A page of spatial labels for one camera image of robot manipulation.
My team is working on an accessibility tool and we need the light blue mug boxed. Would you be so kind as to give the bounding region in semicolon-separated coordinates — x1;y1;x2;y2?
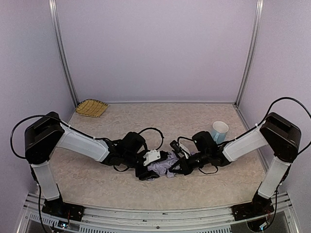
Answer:
211;121;229;144

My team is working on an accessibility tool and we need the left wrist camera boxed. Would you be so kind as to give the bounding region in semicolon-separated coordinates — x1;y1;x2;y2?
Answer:
143;150;168;166

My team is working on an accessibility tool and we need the lavender folding umbrella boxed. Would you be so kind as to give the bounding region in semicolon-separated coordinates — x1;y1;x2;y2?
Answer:
147;151;179;178

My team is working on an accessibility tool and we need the yellow woven mat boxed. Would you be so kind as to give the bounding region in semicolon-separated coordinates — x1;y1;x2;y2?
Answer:
75;99;109;118

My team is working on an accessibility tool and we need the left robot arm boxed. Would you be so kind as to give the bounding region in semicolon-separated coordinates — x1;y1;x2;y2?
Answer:
13;112;160;207

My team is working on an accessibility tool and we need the right aluminium frame post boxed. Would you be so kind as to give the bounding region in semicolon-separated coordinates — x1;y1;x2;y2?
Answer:
235;0;264;108

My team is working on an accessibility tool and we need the front aluminium rail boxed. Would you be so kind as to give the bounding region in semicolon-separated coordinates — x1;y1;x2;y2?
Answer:
18;191;299;233

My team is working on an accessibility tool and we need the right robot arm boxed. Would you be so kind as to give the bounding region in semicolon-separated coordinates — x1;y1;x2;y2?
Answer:
169;110;310;200

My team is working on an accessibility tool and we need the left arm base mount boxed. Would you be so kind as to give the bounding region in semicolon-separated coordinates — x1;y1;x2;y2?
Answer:
42;202;85;222

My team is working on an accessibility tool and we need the aluminium frame post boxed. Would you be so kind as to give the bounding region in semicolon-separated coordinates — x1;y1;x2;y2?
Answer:
235;0;264;108
48;0;79;107

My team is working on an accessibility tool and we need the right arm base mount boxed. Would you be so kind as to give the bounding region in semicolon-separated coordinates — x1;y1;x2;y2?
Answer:
231;202;274;221

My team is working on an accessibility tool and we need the left aluminium frame post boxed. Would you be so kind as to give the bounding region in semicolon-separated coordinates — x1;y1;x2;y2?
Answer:
48;0;79;107

